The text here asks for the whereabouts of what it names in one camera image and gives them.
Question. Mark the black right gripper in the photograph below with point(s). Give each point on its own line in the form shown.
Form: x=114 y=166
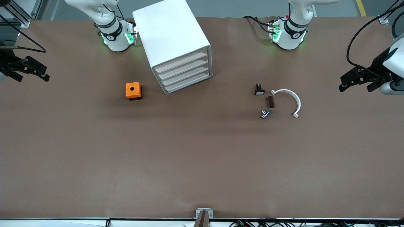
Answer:
x=7 y=62

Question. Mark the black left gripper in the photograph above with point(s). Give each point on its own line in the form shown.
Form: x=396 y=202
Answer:
x=377 y=64

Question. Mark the white plastic drawer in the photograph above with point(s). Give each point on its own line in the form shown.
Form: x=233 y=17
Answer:
x=183 y=76
x=183 y=69
x=183 y=61
x=184 y=83

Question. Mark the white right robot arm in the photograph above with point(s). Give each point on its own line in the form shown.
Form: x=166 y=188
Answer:
x=110 y=37

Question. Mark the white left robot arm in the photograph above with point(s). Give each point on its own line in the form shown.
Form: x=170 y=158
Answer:
x=293 y=34

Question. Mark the white drawer cabinet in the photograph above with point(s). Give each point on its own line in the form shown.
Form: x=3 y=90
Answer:
x=167 y=31

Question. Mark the dark brown rectangular block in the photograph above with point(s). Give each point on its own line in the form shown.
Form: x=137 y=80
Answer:
x=270 y=102

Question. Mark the chrome metal fitting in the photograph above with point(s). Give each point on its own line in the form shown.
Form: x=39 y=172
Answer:
x=265 y=114

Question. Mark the orange box with round hole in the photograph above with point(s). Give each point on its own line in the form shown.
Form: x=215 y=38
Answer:
x=128 y=93

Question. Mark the small black push switch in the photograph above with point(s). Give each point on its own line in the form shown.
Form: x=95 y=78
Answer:
x=259 y=92

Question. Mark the white table edge rail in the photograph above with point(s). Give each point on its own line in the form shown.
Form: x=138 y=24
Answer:
x=63 y=223

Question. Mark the grey metal bracket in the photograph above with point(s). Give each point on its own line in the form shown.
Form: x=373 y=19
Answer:
x=198 y=212

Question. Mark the brown camera pole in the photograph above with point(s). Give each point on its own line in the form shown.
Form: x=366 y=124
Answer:
x=203 y=221

